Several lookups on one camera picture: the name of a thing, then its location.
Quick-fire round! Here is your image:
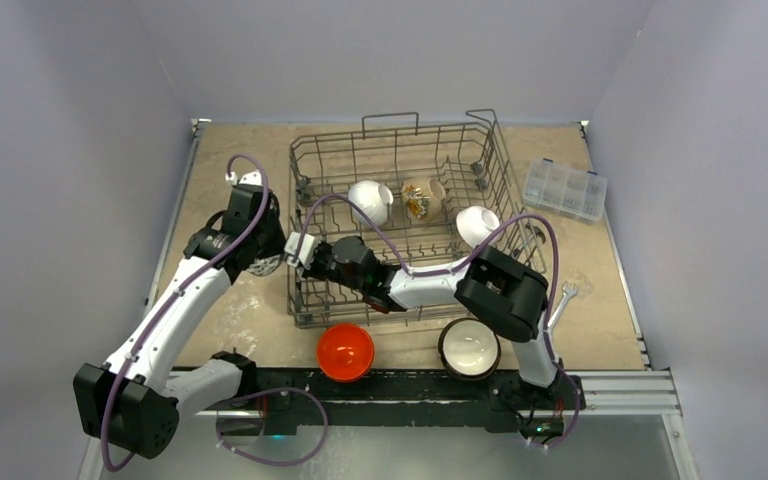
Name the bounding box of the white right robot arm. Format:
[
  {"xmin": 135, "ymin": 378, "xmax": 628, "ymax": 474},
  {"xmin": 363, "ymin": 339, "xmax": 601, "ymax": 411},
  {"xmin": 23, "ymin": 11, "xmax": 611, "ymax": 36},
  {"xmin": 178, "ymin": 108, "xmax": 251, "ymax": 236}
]
[{"xmin": 285, "ymin": 232, "xmax": 561, "ymax": 407}]

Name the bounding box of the silver wrench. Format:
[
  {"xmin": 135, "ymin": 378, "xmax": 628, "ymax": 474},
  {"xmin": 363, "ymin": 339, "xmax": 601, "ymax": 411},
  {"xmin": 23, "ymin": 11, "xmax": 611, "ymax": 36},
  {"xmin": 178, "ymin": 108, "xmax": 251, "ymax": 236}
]
[{"xmin": 547, "ymin": 282, "xmax": 578, "ymax": 332}]

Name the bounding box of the plain white bowl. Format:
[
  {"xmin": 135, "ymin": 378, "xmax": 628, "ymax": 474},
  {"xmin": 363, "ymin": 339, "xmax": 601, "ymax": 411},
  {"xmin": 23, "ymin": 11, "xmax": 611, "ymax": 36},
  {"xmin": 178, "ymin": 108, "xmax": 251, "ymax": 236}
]
[{"xmin": 348, "ymin": 180, "xmax": 394, "ymax": 227}]

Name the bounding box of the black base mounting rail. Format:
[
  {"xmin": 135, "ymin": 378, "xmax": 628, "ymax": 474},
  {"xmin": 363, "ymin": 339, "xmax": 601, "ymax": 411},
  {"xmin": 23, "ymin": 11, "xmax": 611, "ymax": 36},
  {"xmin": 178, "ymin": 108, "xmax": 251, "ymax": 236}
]
[{"xmin": 193, "ymin": 365, "xmax": 587, "ymax": 437}]

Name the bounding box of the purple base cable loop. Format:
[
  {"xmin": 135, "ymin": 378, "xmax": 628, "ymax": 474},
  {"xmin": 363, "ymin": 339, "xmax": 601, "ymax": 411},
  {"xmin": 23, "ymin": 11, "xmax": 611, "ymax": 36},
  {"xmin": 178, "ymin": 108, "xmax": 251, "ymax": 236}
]
[{"xmin": 214, "ymin": 386, "xmax": 330, "ymax": 468}]

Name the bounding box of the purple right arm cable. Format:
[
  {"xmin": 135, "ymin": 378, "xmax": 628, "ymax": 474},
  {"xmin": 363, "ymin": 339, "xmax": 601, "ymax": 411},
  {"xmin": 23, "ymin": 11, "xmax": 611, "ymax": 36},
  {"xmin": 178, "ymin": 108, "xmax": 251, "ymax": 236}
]
[{"xmin": 294, "ymin": 193, "xmax": 584, "ymax": 452}]

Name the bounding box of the orange bowl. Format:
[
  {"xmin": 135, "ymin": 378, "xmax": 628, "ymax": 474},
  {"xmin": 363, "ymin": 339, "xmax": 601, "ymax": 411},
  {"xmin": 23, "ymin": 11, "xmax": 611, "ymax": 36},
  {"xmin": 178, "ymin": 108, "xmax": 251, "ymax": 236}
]
[{"xmin": 316, "ymin": 324, "xmax": 375, "ymax": 383}]

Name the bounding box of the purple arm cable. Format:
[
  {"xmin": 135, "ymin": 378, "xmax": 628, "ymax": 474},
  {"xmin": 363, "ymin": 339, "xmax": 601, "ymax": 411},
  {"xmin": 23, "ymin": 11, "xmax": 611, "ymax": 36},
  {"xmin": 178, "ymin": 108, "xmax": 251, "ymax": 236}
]
[
  {"xmin": 294, "ymin": 193, "xmax": 584, "ymax": 452},
  {"xmin": 100, "ymin": 154, "xmax": 271, "ymax": 473}
]

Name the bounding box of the clear plastic organizer box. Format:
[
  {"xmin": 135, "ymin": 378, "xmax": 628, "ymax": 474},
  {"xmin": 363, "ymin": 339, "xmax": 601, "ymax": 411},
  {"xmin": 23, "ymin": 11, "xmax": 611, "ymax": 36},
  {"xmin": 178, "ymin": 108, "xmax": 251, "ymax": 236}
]
[{"xmin": 521, "ymin": 158, "xmax": 608, "ymax": 223}]

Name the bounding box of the black handled hammer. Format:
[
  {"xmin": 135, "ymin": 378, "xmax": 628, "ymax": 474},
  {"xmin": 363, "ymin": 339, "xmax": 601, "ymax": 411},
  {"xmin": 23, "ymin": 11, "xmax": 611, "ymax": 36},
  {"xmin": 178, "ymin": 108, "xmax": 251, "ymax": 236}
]
[{"xmin": 514, "ymin": 225, "xmax": 547, "ymax": 256}]

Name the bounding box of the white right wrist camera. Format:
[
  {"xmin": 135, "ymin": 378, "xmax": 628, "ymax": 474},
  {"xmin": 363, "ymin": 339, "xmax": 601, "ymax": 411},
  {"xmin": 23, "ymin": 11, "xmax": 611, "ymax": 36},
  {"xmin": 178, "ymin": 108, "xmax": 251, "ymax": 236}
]
[{"xmin": 284, "ymin": 232, "xmax": 321, "ymax": 269}]

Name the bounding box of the black bowl white inside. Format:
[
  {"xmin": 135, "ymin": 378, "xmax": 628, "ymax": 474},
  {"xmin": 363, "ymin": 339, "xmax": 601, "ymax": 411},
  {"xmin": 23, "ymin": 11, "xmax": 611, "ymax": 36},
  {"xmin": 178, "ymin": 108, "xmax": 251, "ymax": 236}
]
[{"xmin": 437, "ymin": 318, "xmax": 501, "ymax": 381}]

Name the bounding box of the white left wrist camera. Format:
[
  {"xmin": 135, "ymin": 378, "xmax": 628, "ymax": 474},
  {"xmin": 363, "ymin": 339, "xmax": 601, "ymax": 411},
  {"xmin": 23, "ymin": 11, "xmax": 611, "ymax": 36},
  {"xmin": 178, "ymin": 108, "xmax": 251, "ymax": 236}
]
[{"xmin": 225, "ymin": 170, "xmax": 263, "ymax": 187}]

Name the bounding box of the grey wire dish rack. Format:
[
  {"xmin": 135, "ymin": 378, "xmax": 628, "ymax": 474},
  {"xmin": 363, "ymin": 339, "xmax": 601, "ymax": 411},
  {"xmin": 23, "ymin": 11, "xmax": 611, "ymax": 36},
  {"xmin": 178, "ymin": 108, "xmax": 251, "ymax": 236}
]
[{"xmin": 287, "ymin": 108, "xmax": 550, "ymax": 330}]

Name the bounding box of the floral patterned bowl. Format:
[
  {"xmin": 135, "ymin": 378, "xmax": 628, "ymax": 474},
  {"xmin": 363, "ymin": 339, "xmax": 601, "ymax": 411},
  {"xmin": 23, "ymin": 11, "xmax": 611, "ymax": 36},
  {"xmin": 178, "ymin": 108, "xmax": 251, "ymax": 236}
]
[{"xmin": 246, "ymin": 254, "xmax": 284, "ymax": 277}]

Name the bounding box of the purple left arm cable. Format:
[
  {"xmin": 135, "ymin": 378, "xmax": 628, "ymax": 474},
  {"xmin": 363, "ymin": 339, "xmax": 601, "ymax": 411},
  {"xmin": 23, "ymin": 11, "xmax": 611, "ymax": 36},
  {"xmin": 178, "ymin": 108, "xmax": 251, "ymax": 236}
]
[{"xmin": 100, "ymin": 154, "xmax": 271, "ymax": 473}]

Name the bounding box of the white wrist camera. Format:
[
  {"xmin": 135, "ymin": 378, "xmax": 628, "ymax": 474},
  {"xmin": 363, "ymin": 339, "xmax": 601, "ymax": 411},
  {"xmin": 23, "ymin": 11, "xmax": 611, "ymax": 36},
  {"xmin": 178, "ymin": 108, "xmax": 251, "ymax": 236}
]
[
  {"xmin": 284, "ymin": 232, "xmax": 321, "ymax": 269},
  {"xmin": 225, "ymin": 170, "xmax": 263, "ymax": 187}
]

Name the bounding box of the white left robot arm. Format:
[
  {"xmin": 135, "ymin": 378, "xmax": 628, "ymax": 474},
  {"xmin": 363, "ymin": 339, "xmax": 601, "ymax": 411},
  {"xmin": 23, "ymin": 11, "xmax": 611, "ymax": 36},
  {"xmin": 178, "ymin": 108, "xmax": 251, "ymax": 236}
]
[{"xmin": 73, "ymin": 184, "xmax": 286, "ymax": 459}]

